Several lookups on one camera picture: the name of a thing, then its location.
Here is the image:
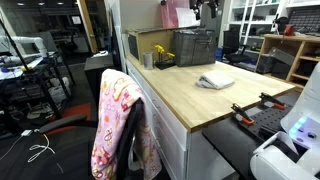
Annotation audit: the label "orange black clamp far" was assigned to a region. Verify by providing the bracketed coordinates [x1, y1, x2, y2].
[259, 92, 286, 110]

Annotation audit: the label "black rolling chair background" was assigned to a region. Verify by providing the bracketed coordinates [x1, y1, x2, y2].
[223, 30, 250, 65]

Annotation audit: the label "grey cloth under towel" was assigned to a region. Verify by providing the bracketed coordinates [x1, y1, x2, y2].
[197, 77, 213, 89]

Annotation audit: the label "pink patterned jersey blanket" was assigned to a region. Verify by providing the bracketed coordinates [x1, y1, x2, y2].
[91, 69, 162, 180]

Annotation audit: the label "orange black clamp near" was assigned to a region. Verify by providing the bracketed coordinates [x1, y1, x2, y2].
[231, 103, 254, 125]

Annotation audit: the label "black metal cart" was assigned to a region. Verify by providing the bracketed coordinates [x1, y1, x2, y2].
[0, 53, 75, 134]

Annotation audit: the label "white cable on floor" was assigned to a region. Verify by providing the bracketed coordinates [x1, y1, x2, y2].
[0, 129, 56, 164]

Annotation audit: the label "cardboard box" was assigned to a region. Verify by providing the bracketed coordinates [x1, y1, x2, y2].
[127, 28, 174, 64]

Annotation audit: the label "yellow flowers in black tray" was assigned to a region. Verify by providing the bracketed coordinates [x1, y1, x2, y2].
[155, 44, 175, 70]

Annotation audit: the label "dark grey fabric basket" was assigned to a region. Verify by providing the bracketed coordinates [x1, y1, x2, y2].
[173, 28, 216, 67]

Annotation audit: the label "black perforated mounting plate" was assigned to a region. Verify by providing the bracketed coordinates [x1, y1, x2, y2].
[235, 102, 292, 141]

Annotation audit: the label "orange black clamp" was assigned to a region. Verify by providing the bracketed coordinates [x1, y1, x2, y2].
[231, 103, 254, 125]
[259, 92, 286, 110]

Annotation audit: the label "white drawer cabinet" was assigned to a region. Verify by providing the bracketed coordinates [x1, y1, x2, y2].
[126, 59, 234, 180]

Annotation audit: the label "wooden shelf unit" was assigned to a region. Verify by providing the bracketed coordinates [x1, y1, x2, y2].
[255, 34, 320, 90]

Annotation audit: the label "pink paper sheet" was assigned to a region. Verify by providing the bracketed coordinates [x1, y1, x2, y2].
[160, 0, 189, 29]

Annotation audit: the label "white towel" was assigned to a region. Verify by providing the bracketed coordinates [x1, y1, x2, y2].
[200, 71, 235, 90]

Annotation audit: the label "black office chair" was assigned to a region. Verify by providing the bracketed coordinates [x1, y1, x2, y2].
[33, 98, 145, 180]

